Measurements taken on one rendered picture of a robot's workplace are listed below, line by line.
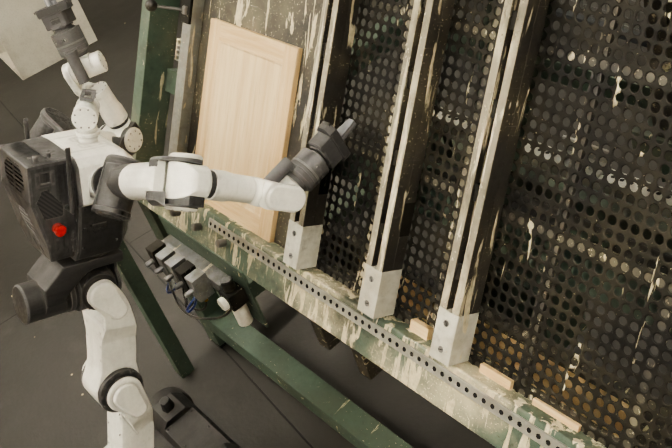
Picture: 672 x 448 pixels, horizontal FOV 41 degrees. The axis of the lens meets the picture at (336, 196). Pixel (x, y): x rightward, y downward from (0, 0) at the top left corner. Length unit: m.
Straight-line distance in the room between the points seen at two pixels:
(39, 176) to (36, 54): 4.18
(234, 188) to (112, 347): 0.83
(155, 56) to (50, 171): 0.86
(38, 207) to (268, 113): 0.68
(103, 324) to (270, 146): 0.70
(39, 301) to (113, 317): 0.22
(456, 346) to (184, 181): 0.72
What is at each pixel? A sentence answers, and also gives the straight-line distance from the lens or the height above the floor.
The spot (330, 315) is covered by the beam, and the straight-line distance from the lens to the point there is 2.40.
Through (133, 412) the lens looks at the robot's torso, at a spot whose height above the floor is 0.55.
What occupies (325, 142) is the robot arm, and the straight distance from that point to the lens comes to 2.21.
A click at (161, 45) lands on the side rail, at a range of 3.13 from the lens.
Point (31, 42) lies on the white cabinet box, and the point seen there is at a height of 0.21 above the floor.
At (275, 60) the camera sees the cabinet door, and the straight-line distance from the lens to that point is 2.56.
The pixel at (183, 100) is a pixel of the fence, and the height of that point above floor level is 1.14.
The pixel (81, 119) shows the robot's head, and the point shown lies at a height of 1.43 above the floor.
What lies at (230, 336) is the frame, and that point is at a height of 0.18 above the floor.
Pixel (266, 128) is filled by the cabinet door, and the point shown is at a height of 1.16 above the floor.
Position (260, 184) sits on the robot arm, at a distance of 2.13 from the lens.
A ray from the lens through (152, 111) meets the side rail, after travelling 3.17.
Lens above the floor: 2.49
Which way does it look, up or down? 36 degrees down
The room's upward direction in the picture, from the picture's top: 19 degrees counter-clockwise
